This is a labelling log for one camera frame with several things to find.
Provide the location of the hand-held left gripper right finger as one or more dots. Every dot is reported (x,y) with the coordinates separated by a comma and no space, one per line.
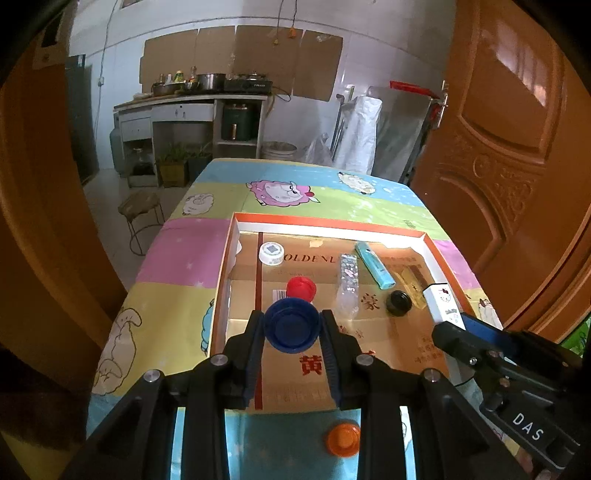
(331,369)

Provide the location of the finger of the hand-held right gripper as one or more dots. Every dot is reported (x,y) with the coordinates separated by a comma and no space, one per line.
(461,344)
(489,330)

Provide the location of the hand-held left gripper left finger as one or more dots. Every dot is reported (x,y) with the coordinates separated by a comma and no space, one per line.
(256,364)

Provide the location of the small white cartoon box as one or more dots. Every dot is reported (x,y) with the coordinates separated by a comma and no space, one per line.
(443,304)

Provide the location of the blue bottle cap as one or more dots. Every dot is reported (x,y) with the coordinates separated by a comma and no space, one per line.
(291,325)

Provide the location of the orange bottle cap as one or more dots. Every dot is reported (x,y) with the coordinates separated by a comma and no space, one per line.
(343,438)

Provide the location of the gold rectangular box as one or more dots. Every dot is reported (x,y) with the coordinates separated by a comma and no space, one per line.
(415,288)

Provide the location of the black bottle cap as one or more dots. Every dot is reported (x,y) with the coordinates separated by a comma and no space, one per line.
(398,303)

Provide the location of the shallow tray box orange rim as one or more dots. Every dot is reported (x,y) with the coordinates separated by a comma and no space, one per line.
(220,295)

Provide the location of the red bottle cap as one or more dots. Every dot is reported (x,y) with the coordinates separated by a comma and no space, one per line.
(301,288)

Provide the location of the patterned clear tube box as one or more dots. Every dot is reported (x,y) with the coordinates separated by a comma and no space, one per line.
(348,281)

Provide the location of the white clear bottle cap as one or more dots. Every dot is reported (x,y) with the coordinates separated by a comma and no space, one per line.
(271,253)

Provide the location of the teal and white box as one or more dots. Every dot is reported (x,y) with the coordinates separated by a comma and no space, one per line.
(375,265)

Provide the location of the cardboard liner sheet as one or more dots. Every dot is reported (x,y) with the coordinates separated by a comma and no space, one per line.
(406,341)

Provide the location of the carved wooden door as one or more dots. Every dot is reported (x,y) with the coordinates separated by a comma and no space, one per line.
(517,161)

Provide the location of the round metal stool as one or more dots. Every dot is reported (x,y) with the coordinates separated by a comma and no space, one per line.
(138,203)

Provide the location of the crate of green plants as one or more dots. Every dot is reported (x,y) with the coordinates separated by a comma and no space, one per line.
(182,168)

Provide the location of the white plastic bucket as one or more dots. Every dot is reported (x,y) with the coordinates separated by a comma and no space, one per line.
(278,151)

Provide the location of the leaning glass panel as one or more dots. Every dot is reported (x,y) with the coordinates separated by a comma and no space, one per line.
(401,134)

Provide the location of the clear plastic bag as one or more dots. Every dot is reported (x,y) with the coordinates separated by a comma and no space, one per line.
(320,150)

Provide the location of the white plastic sack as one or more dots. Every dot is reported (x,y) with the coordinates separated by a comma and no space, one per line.
(360,134)

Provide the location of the dark air fryer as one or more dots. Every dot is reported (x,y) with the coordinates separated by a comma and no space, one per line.
(237,122)

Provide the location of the grey gas cylinder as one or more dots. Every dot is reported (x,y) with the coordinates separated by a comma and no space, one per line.
(116,150)

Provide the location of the kitchen counter cabinet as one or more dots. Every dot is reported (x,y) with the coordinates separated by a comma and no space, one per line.
(184,113)

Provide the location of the wooden door with window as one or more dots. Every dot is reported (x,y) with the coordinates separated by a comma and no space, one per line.
(41,207)

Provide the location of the black gas stove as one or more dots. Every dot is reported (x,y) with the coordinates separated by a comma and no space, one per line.
(248,86)

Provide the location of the steel cooking pot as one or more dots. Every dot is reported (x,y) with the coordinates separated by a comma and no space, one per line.
(211,81)

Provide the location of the steel bowl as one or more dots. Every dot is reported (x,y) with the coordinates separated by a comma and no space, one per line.
(167,89)

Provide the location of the grey metal panel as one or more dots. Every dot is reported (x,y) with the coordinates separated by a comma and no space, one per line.
(83,120)

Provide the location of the cardboard sheets on wall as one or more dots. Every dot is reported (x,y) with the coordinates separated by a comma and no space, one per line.
(258,50)

